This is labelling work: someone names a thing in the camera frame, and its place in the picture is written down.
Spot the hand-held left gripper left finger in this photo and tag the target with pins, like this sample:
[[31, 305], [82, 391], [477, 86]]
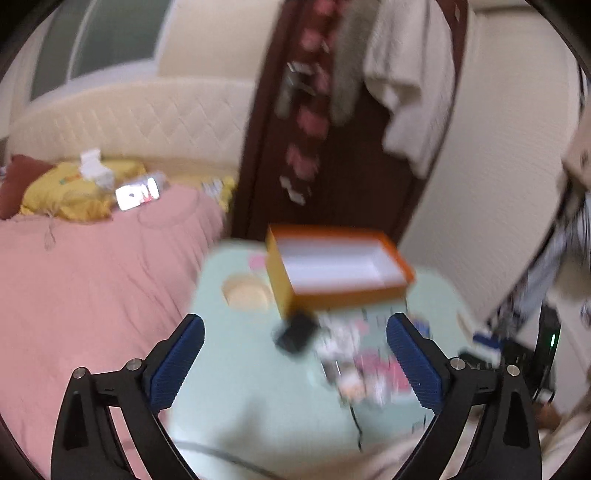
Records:
[[178, 360]]

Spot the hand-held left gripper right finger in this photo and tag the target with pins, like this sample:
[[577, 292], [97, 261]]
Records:
[[415, 360]]

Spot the pile of colourful cards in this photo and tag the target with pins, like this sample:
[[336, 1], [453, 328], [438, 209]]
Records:
[[364, 364]]

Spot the orange cardboard box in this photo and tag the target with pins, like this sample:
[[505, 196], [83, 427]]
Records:
[[332, 272]]

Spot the small black box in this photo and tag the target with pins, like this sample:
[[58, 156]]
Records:
[[296, 333]]

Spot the light green desktop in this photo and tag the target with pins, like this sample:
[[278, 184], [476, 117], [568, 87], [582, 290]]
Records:
[[258, 397]]

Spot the pink blanket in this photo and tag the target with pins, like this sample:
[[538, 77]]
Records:
[[92, 295]]

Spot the yellow pillow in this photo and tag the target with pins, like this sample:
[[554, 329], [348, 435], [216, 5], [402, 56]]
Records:
[[69, 189]]

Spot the white crumpled tissue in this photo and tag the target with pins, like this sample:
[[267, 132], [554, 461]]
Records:
[[94, 168]]

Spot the dark wooden door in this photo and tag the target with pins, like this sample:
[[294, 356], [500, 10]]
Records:
[[341, 138]]

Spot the dark red pillow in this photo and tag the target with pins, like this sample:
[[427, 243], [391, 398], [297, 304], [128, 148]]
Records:
[[18, 182]]

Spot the cream quilted headboard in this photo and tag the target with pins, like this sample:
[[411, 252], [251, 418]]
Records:
[[134, 120]]

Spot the white hanging towel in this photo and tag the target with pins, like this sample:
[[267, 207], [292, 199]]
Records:
[[411, 78]]

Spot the grey fluffy hanging cloth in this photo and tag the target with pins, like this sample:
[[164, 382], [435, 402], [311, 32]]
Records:
[[347, 69]]

